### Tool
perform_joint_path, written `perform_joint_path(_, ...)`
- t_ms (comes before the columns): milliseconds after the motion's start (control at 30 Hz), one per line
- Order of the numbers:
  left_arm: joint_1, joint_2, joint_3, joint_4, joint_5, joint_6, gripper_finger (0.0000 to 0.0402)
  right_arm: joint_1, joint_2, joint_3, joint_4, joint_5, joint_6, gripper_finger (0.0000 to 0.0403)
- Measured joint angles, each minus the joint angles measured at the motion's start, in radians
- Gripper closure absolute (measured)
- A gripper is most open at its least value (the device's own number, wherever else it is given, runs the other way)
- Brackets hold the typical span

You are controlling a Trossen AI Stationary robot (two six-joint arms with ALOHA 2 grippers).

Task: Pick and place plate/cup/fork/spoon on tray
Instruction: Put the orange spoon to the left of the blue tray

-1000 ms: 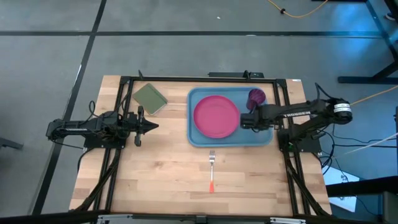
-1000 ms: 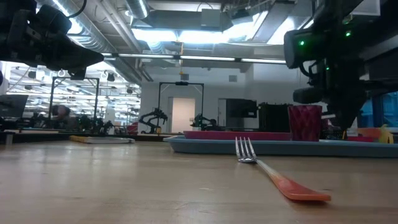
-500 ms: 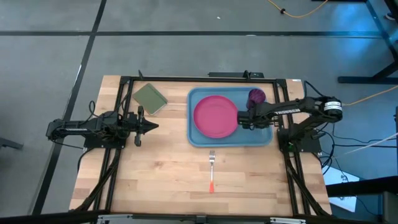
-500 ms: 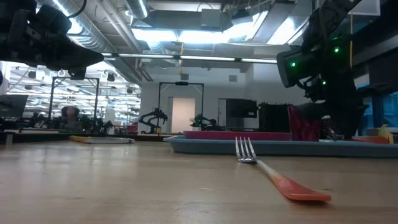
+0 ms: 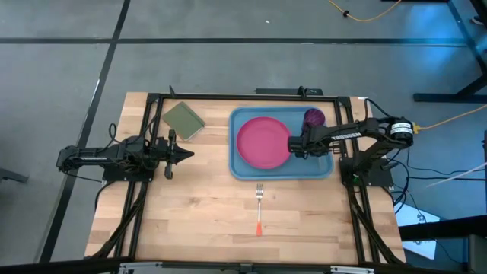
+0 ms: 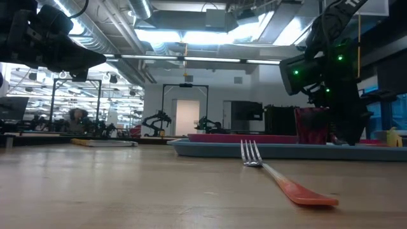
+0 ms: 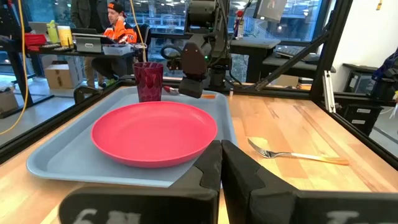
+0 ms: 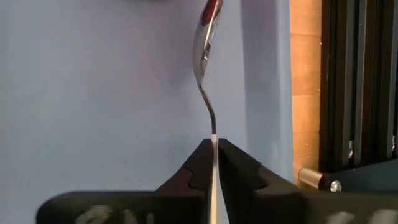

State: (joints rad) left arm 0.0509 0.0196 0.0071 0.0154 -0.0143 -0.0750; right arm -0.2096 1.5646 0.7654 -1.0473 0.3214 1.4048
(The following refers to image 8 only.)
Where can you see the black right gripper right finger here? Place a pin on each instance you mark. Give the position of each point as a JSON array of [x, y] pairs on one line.
[[255, 202]]

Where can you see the black aluminium table frame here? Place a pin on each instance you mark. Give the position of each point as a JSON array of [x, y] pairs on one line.
[[335, 77]]

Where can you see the silver screw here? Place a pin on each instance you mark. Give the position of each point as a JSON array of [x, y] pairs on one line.
[[335, 186]]

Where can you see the metal standoff cylinder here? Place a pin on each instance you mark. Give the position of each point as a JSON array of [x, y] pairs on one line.
[[311, 178]]

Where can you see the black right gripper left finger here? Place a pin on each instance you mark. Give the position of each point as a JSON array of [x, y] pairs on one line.
[[174, 202]]

